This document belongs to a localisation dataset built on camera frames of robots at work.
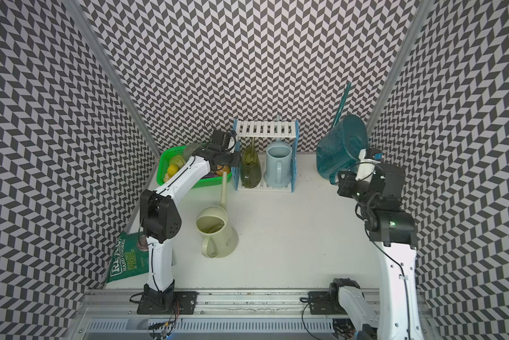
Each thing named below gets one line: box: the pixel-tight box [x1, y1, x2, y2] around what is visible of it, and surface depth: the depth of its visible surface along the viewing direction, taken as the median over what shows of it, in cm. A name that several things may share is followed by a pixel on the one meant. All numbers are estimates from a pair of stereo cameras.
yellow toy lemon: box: [167, 164, 180, 177], surface depth 102 cm
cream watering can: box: [194, 171, 239, 259], surface depth 75 cm
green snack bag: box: [105, 231, 149, 284], surface depth 80 cm
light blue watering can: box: [263, 137, 293, 189], surface depth 93 cm
